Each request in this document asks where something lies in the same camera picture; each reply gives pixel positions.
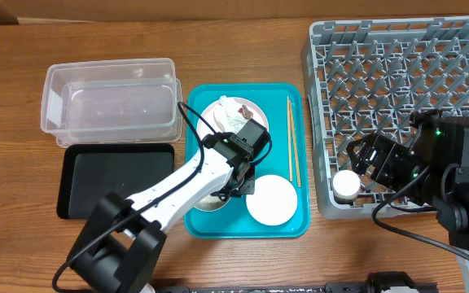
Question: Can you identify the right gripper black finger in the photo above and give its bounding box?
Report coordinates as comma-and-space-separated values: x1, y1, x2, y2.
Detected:
350, 152, 375, 175
346, 133, 379, 163

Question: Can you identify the white plastic cup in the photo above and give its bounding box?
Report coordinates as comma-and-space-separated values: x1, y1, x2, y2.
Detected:
331, 170, 361, 204

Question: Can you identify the grey bowl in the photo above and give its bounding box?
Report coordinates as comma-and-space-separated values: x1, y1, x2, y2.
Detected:
194, 192, 230, 212

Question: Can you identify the white napkin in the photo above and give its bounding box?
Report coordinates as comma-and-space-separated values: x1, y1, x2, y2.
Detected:
213, 96, 248, 133

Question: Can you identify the red snack wrapper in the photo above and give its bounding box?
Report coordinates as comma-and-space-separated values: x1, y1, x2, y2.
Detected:
238, 105, 253, 120

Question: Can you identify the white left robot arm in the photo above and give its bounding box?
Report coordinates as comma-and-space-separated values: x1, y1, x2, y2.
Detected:
66, 120, 270, 292

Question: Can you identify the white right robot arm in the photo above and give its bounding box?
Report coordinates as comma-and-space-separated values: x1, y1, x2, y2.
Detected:
346, 110, 469, 292

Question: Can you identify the grey dishwasher rack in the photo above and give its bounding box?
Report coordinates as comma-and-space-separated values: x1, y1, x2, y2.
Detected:
301, 16, 469, 219

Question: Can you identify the pink bowl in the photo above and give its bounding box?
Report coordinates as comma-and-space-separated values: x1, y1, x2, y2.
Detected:
246, 175, 298, 226

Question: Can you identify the teal plastic tray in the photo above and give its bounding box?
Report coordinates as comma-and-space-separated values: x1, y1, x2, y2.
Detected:
184, 83, 310, 238

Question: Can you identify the wooden chopstick left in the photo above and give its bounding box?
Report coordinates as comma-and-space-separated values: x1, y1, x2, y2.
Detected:
286, 96, 293, 182

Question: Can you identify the wooden chopstick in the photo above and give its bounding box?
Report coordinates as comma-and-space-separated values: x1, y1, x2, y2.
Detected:
286, 96, 293, 182
287, 97, 302, 188

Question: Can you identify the pink plate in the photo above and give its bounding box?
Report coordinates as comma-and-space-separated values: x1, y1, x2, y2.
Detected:
196, 96, 270, 138

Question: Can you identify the wooden chopstick right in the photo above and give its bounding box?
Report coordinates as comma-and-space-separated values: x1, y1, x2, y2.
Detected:
287, 97, 302, 188

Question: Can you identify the clear plastic bin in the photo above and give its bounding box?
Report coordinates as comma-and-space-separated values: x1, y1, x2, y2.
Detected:
40, 58, 182, 147

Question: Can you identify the black tray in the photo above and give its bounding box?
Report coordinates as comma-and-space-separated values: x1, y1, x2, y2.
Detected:
56, 143, 174, 219

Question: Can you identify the black rail at bottom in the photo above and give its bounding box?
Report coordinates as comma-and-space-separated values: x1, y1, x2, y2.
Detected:
152, 271, 439, 293

